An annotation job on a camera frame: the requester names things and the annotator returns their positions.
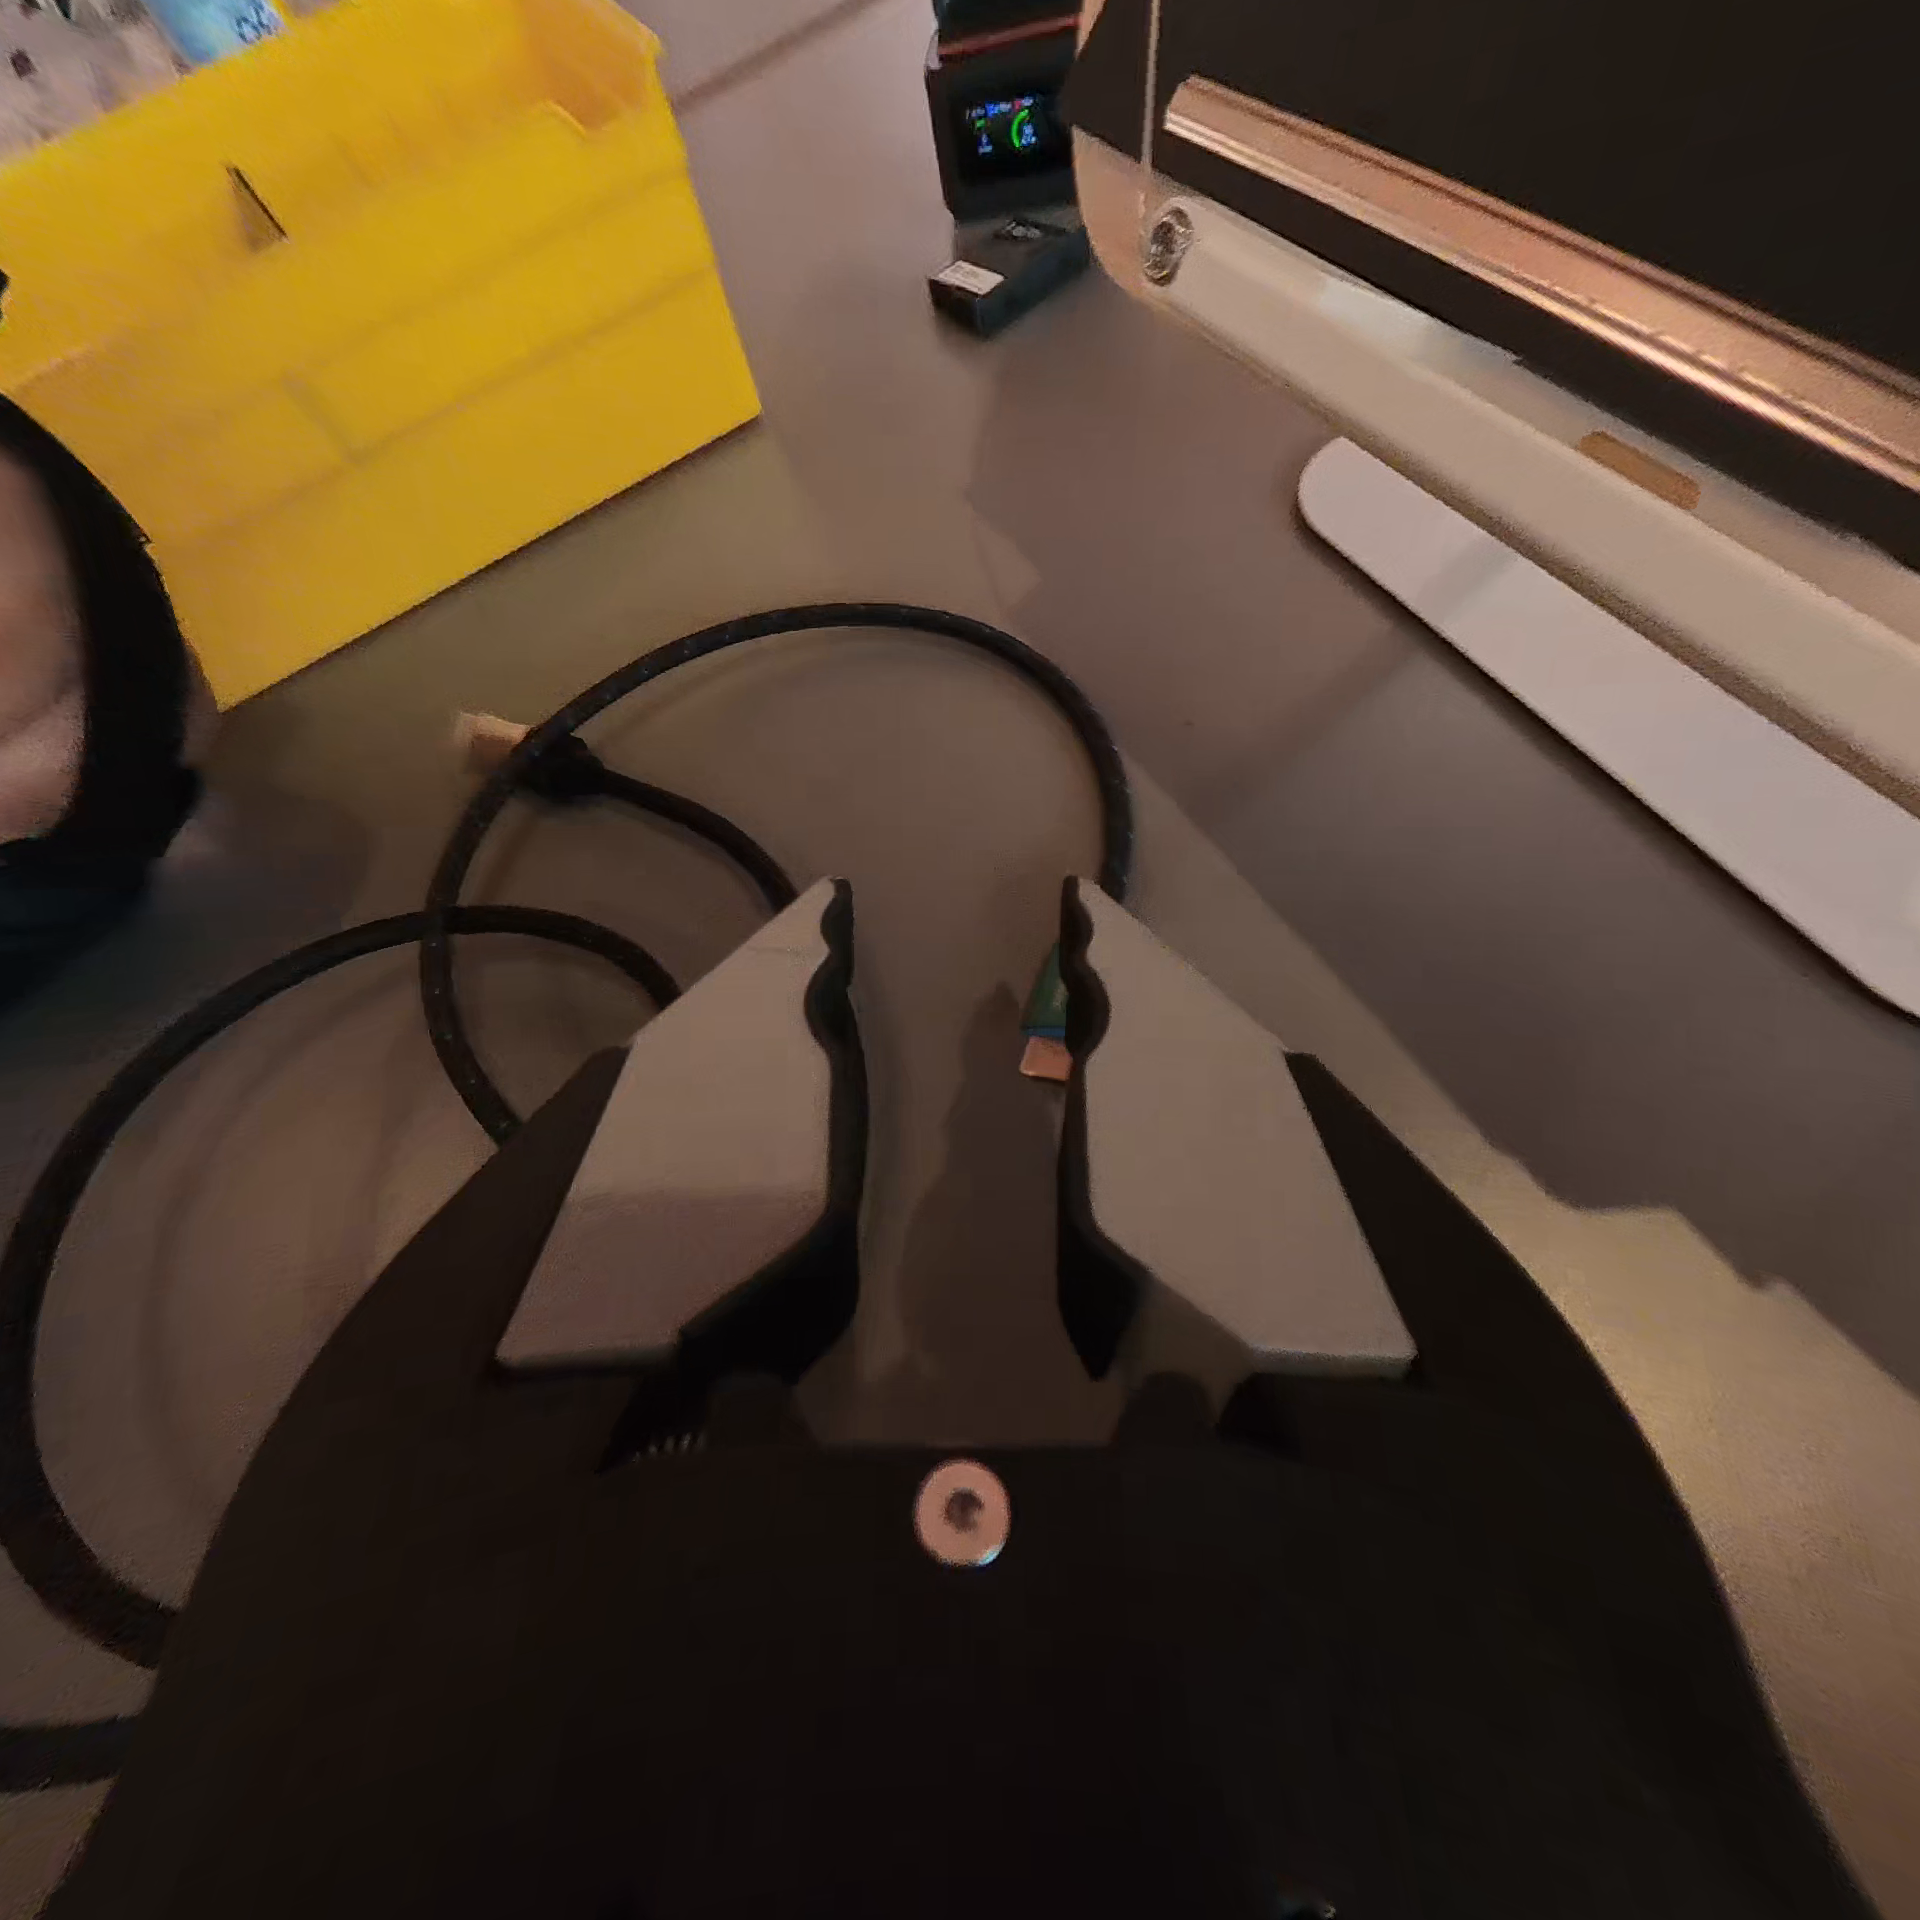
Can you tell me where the person's left hand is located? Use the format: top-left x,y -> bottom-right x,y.
0,449 -> 89,846

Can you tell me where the yellow plastic bin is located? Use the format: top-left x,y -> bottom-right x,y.
0,0 -> 763,711

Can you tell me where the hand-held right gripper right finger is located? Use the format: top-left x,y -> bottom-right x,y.
1056,877 -> 1420,1383

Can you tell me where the black camera battery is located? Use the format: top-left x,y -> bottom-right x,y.
926,211 -> 1096,339

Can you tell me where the printed paper sheet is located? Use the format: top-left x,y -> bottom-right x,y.
0,0 -> 166,143

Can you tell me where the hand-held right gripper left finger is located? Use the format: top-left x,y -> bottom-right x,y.
497,877 -> 868,1379

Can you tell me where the black battery charger case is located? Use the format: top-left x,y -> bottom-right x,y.
921,0 -> 1086,227

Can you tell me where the wooden book stand white base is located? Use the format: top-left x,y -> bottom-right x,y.
1056,0 -> 1920,1021

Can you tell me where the white blue wipes canister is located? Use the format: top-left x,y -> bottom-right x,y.
141,0 -> 291,68

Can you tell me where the green-ended black HDMI cable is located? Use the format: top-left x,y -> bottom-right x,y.
0,711 -> 800,1673

